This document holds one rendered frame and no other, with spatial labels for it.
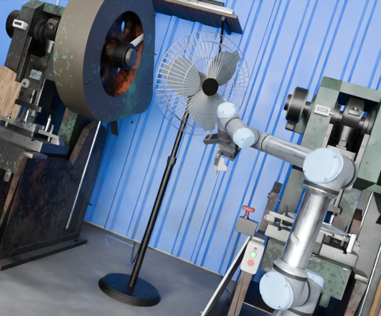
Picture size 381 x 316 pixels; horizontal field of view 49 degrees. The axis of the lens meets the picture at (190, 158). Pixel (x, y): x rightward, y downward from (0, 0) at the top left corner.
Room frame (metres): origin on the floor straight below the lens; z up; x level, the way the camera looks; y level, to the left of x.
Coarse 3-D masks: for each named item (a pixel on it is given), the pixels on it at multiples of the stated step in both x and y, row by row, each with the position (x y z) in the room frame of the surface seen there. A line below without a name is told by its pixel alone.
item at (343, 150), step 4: (332, 144) 2.17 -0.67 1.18; (328, 148) 2.10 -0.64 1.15; (332, 148) 2.10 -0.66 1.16; (336, 148) 2.09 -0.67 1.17; (340, 148) 2.13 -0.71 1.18; (344, 148) 2.13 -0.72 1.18; (340, 152) 2.09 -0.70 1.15; (344, 152) 2.08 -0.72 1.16; (348, 152) 2.08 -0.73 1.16; (352, 152) 2.08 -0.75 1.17; (348, 156) 2.08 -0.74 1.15; (352, 156) 2.08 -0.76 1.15; (340, 192) 2.07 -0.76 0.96; (340, 196) 2.07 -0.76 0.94; (332, 200) 2.05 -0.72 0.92; (336, 200) 2.08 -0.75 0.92; (340, 200) 2.08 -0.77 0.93; (332, 204) 2.05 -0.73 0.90; (336, 204) 2.07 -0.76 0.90
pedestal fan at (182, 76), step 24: (168, 72) 2.26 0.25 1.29; (192, 72) 2.37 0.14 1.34; (216, 72) 2.40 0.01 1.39; (240, 72) 2.49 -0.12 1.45; (192, 96) 2.45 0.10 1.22; (216, 96) 2.36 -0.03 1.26; (168, 120) 2.36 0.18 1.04; (216, 120) 2.47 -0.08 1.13; (168, 168) 2.47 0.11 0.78; (144, 240) 2.48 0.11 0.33; (120, 288) 2.39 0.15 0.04; (144, 288) 2.51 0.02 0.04
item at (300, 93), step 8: (296, 88) 2.18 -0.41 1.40; (304, 88) 2.19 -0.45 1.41; (296, 96) 2.15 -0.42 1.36; (304, 96) 2.15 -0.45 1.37; (296, 104) 2.14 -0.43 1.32; (288, 112) 2.17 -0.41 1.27; (296, 112) 2.15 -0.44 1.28; (288, 120) 2.23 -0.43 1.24; (296, 120) 2.19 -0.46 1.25; (304, 120) 2.32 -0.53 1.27; (288, 128) 2.29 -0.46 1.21; (296, 128) 2.32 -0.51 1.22; (304, 128) 2.31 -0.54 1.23
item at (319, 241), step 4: (320, 232) 1.88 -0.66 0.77; (324, 232) 1.87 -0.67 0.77; (328, 232) 1.88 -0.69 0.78; (320, 236) 1.99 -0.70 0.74; (324, 236) 1.99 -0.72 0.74; (316, 240) 1.99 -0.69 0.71; (320, 240) 1.99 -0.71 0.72; (316, 244) 1.99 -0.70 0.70; (320, 244) 1.99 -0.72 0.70; (316, 248) 1.98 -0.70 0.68; (320, 248) 1.99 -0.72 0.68; (312, 252) 1.99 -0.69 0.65; (316, 252) 1.99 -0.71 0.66
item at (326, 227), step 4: (292, 216) 2.00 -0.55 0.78; (324, 224) 2.06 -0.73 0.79; (328, 224) 2.15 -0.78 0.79; (324, 228) 1.90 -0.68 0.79; (328, 228) 2.00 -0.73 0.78; (332, 228) 2.07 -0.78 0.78; (336, 228) 2.12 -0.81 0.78; (332, 232) 1.91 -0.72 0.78; (336, 232) 1.91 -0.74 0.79; (340, 232) 2.02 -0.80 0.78; (344, 232) 2.05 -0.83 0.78
